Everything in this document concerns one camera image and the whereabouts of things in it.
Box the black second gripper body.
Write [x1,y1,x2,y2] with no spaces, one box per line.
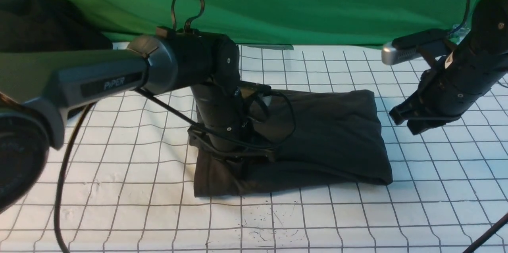
[389,38,507,135]

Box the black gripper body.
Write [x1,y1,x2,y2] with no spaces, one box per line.
[189,82,275,162]

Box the dark gray long-sleeved shirt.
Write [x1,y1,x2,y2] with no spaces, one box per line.
[193,89,393,197]

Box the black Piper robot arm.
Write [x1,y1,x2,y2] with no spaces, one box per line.
[1,27,277,211]

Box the black second robot arm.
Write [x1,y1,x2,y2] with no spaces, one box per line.
[382,0,508,135]

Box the metal binder clip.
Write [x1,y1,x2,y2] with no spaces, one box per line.
[449,23,470,40]

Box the black cloth pile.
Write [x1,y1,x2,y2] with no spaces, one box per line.
[0,0,112,53]

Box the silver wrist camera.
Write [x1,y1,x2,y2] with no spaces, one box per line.
[381,29,457,65]
[239,80,272,111]

